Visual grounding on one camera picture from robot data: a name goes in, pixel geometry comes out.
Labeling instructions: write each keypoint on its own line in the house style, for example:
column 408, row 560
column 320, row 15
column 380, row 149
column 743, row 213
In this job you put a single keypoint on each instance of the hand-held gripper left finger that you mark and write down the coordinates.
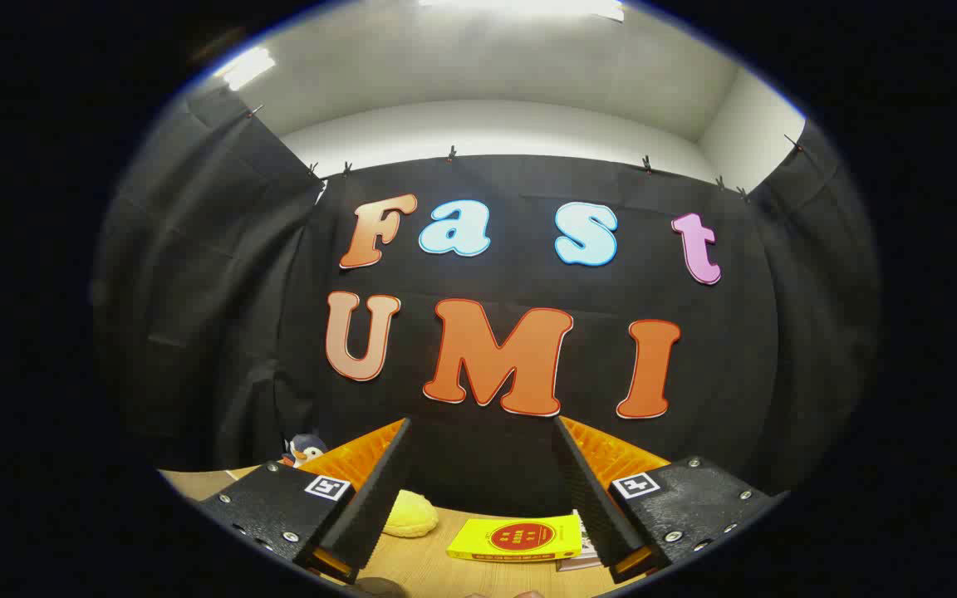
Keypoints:
column 379, row 490

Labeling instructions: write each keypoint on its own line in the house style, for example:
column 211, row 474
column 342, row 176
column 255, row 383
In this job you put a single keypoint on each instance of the yellow book red circle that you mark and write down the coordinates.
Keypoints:
column 520, row 538

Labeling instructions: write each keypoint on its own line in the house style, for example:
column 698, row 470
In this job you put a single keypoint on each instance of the grey-brown book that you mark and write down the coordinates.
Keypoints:
column 578, row 564

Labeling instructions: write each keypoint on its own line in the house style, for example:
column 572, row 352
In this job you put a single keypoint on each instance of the white illustrated book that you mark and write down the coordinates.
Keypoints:
column 589, row 544

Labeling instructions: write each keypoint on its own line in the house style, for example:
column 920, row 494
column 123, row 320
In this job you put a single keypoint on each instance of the ceiling light panel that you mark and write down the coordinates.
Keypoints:
column 528, row 7
column 246, row 66

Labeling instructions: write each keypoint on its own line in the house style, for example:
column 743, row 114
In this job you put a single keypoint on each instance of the penguin plush toy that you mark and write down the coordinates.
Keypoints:
column 308, row 449

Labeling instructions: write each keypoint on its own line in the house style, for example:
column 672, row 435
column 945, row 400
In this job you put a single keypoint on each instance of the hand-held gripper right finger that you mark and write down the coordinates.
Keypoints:
column 591, row 490

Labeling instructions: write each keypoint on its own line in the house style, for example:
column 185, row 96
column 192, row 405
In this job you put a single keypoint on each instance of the yellow round plush bun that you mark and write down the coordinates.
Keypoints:
column 412, row 515

